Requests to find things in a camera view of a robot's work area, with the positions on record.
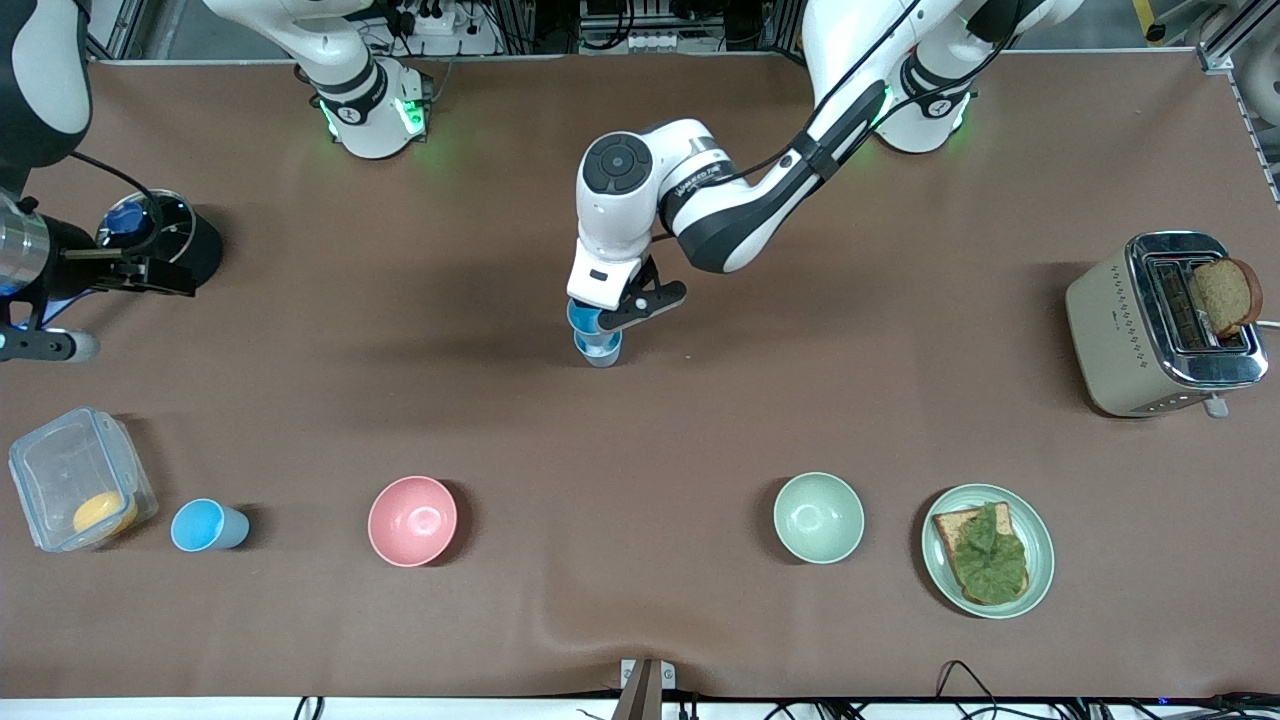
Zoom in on notched metal rail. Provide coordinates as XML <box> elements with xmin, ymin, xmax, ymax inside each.
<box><xmin>1228</xmin><ymin>68</ymin><xmax>1280</xmax><ymax>206</ymax></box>

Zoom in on white power strip with plugs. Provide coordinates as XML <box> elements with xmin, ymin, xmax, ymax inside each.
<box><xmin>385</xmin><ymin>0</ymin><xmax>501</xmax><ymax>56</ymax></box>

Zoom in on metal table edge bracket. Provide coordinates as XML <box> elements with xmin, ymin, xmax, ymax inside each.
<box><xmin>620</xmin><ymin>657</ymin><xmax>676</xmax><ymax>720</ymax></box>

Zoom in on brown table cloth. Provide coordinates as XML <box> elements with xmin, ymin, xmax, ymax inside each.
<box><xmin>0</xmin><ymin>52</ymin><xmax>1280</xmax><ymax>701</ymax></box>

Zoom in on pale green plate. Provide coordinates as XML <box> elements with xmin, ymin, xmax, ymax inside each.
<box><xmin>921</xmin><ymin>484</ymin><xmax>1056</xmax><ymax>620</ymax></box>

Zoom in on black looped floor cable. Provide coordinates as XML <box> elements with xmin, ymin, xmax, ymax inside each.
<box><xmin>935</xmin><ymin>659</ymin><xmax>1003</xmax><ymax>719</ymax></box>

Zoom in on green lettuce leaf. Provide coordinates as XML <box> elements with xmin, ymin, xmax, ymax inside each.
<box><xmin>950</xmin><ymin>503</ymin><xmax>1029</xmax><ymax>605</ymax></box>

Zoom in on aluminium frame beam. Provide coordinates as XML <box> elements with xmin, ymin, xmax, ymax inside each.
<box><xmin>1140</xmin><ymin>0</ymin><xmax>1280</xmax><ymax>76</ymax></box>
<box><xmin>85</xmin><ymin>0</ymin><xmax>136</xmax><ymax>63</ymax></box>

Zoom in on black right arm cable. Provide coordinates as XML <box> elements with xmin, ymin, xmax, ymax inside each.
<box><xmin>72</xmin><ymin>152</ymin><xmax>164</xmax><ymax>253</ymax></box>

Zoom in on round-topped brown bread slice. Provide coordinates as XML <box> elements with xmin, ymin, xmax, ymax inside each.
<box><xmin>1188</xmin><ymin>257</ymin><xmax>1264</xmax><ymax>339</ymax></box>

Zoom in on orange round food piece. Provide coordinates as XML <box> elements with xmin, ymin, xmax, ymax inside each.
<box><xmin>72</xmin><ymin>490</ymin><xmax>139</xmax><ymax>536</ymax></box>

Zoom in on square brown bread slice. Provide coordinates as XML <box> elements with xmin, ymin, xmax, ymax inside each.
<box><xmin>932</xmin><ymin>502</ymin><xmax>1031</xmax><ymax>606</ymax></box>

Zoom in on glass lid blue knob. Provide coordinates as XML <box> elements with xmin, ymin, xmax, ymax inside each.
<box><xmin>95</xmin><ymin>190</ymin><xmax>196</xmax><ymax>269</ymax></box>

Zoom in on beige chrome toaster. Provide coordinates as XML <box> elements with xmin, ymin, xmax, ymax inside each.
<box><xmin>1065</xmin><ymin>231</ymin><xmax>1269</xmax><ymax>419</ymax></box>

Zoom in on black pot blue handle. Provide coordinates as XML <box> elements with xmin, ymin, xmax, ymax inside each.
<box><xmin>35</xmin><ymin>188</ymin><xmax>226</xmax><ymax>326</ymax></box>

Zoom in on pink bowl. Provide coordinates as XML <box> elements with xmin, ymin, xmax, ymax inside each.
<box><xmin>367</xmin><ymin>475</ymin><xmax>459</xmax><ymax>568</ymax></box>

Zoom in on pale green bowl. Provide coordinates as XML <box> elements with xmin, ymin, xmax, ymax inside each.
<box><xmin>773</xmin><ymin>472</ymin><xmax>866</xmax><ymax>565</ymax></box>

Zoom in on blue plastic cup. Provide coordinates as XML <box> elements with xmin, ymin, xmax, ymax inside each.
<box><xmin>573</xmin><ymin>330</ymin><xmax>623</xmax><ymax>369</ymax></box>
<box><xmin>170</xmin><ymin>498</ymin><xmax>251</xmax><ymax>553</ymax></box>
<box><xmin>566</xmin><ymin>297</ymin><xmax>623</xmax><ymax>346</ymax></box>

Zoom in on clear plastic food container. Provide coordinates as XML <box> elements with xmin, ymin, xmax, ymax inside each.
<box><xmin>8</xmin><ymin>405</ymin><xmax>159</xmax><ymax>554</ymax></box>

